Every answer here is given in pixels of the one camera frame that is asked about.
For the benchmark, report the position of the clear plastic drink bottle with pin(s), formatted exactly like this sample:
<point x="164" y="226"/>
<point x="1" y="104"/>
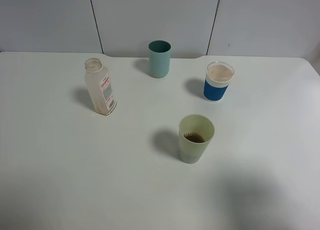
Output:
<point x="99" y="86"/>

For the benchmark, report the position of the light green plastic cup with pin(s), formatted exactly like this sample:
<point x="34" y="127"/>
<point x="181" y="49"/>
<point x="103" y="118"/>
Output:
<point x="195" y="132"/>

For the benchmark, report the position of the teal plastic cup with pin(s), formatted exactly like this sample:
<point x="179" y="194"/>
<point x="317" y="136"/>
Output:
<point x="159" y="55"/>

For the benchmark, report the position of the blue sleeved paper cup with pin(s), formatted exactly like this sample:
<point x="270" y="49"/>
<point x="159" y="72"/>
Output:
<point x="217" y="79"/>

